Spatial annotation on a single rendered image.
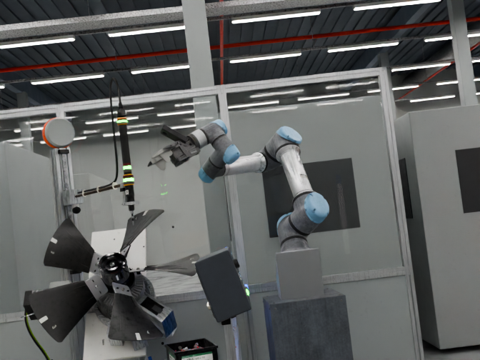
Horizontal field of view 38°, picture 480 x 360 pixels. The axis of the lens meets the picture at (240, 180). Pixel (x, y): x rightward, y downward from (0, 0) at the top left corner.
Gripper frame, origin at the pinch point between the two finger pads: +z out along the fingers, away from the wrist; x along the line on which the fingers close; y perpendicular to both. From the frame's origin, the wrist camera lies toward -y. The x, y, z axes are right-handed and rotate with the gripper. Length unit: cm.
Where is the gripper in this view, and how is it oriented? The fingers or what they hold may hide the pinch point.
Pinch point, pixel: (150, 159)
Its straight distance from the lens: 278.8
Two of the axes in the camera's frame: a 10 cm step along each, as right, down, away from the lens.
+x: -3.0, 3.3, 9.0
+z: -7.7, 4.6, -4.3
